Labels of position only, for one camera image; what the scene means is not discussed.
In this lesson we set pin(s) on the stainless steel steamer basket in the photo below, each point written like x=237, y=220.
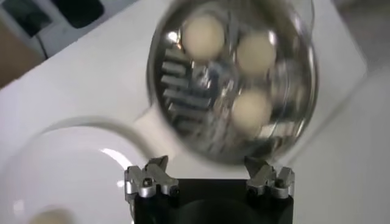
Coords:
x=189, y=100

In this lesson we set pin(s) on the white and black robot base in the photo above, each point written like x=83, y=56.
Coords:
x=76, y=33

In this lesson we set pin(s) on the cream steamed baozi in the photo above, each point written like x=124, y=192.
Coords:
x=256, y=53
x=251, y=111
x=203, y=36
x=51, y=217

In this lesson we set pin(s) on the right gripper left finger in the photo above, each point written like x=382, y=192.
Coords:
x=141, y=182

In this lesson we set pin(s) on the white round plate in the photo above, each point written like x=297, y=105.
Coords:
x=61, y=170

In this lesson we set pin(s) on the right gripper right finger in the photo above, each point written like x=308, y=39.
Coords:
x=286, y=181

